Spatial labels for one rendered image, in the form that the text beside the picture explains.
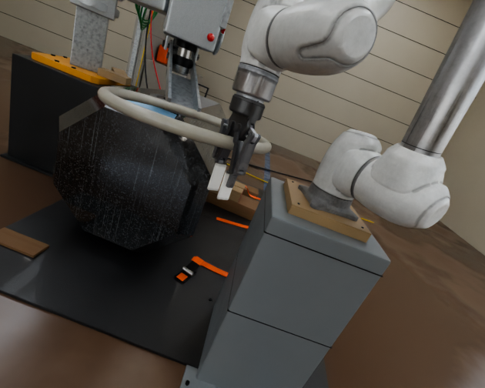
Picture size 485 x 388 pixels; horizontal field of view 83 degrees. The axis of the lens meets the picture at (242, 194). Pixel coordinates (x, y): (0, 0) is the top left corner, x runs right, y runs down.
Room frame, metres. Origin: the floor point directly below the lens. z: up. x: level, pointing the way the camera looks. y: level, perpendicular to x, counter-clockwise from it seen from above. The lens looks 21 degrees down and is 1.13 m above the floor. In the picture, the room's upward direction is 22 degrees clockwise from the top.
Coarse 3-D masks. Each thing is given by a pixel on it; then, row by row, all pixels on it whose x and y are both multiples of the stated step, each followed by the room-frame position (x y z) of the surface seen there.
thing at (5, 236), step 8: (0, 232) 1.05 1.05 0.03; (8, 232) 1.07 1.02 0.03; (16, 232) 1.09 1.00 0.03; (0, 240) 1.01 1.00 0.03; (8, 240) 1.02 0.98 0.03; (16, 240) 1.04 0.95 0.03; (24, 240) 1.06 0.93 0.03; (32, 240) 1.08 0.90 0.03; (16, 248) 1.00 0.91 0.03; (24, 248) 1.02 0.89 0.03; (32, 248) 1.04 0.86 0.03; (40, 248) 1.05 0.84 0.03; (32, 256) 1.00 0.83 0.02
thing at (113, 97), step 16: (112, 96) 0.59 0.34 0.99; (128, 96) 0.83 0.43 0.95; (144, 96) 0.89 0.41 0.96; (128, 112) 0.56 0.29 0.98; (144, 112) 0.56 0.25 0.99; (192, 112) 1.00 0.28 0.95; (160, 128) 0.56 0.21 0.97; (176, 128) 0.56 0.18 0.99; (192, 128) 0.57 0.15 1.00; (224, 144) 0.60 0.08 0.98; (256, 144) 0.67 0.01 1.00
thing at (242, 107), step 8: (232, 96) 0.62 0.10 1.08; (240, 96) 0.60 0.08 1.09; (232, 104) 0.61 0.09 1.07; (240, 104) 0.60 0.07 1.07; (248, 104) 0.60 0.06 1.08; (256, 104) 0.60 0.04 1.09; (232, 112) 0.65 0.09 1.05; (240, 112) 0.60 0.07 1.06; (248, 112) 0.60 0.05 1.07; (256, 112) 0.61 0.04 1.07; (232, 120) 0.64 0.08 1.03; (240, 120) 0.62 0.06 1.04; (248, 120) 0.60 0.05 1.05; (256, 120) 0.61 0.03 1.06; (240, 128) 0.61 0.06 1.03; (248, 128) 0.59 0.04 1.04; (232, 136) 0.62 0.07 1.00; (240, 136) 0.60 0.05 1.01
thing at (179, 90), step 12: (168, 60) 1.37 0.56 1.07; (192, 60) 1.44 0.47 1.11; (168, 72) 1.20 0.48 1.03; (192, 72) 1.33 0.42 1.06; (168, 84) 1.07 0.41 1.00; (180, 84) 1.22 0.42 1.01; (192, 84) 1.25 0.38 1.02; (168, 96) 0.97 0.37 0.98; (180, 96) 1.12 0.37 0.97; (192, 96) 1.17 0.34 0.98; (192, 108) 1.08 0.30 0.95
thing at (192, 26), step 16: (176, 0) 1.25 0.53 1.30; (192, 0) 1.28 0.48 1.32; (208, 0) 1.30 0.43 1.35; (224, 0) 1.33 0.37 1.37; (176, 16) 1.26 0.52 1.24; (192, 16) 1.28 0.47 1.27; (208, 16) 1.31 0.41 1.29; (176, 32) 1.26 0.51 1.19; (192, 32) 1.29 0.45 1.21; (208, 32) 1.32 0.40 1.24; (192, 48) 1.35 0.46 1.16; (208, 48) 1.33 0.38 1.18
